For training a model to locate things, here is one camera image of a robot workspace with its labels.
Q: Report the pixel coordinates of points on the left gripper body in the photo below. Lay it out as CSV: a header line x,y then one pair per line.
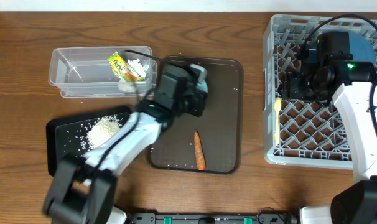
x,y
191,107

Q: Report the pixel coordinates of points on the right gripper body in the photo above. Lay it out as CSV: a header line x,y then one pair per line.
x,y
304,88

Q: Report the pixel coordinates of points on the large blue bowl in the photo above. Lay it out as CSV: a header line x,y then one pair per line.
x,y
361,49

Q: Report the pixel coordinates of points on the pale yellow spoon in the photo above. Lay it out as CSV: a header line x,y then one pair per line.
x,y
277,108

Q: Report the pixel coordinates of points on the orange carrot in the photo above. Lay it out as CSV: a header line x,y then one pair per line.
x,y
200,158

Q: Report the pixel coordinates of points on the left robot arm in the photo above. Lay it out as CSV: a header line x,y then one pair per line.
x,y
83,187

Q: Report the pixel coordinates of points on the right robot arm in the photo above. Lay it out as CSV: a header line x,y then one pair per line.
x,y
356,103

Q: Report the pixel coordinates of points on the grey dishwasher rack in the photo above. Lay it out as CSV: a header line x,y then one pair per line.
x,y
310,135

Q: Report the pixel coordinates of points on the crumpled white tissue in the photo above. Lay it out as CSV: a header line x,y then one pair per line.
x,y
142,84

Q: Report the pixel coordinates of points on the dark brown serving tray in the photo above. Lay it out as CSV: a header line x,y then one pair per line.
x,y
219,127

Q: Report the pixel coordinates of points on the green snack wrapper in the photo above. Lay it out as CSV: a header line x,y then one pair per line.
x,y
120,67

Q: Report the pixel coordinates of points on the pile of white rice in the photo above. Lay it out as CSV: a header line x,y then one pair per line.
x,y
99,132

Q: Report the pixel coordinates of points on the clear plastic bin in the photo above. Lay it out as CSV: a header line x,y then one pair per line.
x,y
84,72

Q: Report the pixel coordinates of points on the black bin lid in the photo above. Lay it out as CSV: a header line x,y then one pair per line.
x,y
68,135

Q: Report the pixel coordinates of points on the black rail at table edge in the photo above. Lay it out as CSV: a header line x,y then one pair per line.
x,y
267,215

